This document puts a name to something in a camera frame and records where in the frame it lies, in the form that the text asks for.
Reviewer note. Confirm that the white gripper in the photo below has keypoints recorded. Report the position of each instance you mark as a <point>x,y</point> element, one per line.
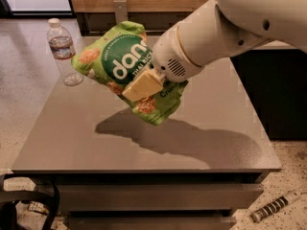
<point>170,57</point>

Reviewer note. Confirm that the green rice chip bag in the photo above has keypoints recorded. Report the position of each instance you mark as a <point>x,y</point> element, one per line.
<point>114,60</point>

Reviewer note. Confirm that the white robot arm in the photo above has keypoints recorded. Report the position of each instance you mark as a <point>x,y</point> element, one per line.
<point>219,29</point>

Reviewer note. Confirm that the clear plastic water bottle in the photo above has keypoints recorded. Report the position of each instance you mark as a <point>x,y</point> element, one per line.
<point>62,47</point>

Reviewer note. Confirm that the upper grey drawer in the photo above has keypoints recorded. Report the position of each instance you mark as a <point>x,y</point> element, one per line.
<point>163,197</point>

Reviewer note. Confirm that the grey drawer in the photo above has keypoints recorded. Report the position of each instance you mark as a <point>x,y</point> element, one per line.
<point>151,223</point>
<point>163,197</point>

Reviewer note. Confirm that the lower grey drawer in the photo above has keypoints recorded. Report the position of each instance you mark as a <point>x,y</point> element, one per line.
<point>151,223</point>

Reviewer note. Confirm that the left metal wall bracket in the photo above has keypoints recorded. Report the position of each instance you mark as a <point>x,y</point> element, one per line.
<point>120,10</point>

